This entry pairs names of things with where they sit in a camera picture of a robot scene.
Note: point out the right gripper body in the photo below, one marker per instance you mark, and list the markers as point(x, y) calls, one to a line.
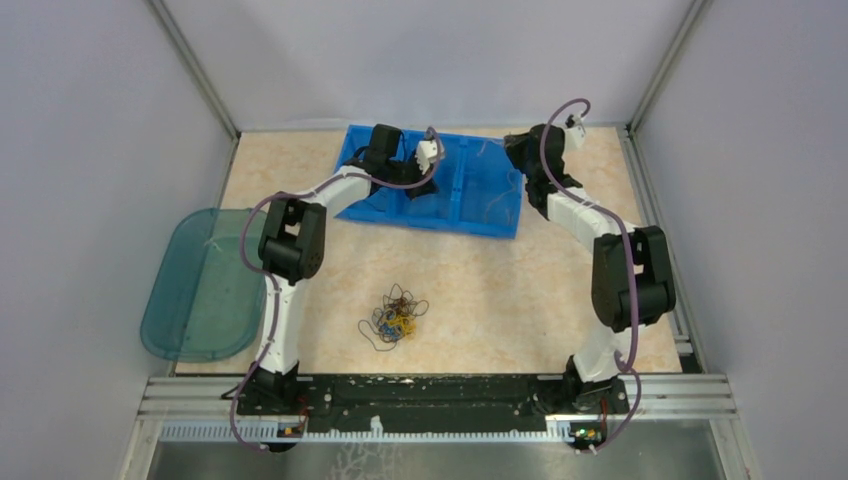
point(516, 150)

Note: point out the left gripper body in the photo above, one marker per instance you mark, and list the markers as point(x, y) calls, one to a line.
point(405, 172)

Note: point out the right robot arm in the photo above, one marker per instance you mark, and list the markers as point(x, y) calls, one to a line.
point(632, 285)

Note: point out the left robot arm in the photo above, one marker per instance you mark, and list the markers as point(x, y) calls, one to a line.
point(291, 250)

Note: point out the blue three-compartment bin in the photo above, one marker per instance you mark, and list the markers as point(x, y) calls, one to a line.
point(479, 194)

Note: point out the teal transparent plastic tray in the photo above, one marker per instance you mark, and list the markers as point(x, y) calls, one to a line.
point(205, 304)

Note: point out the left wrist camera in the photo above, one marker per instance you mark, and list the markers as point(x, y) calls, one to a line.
point(427, 154)

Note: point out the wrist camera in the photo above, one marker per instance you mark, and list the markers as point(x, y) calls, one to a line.
point(427, 154)
point(575, 133)

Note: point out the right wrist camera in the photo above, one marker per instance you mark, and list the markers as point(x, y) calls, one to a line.
point(575, 133)

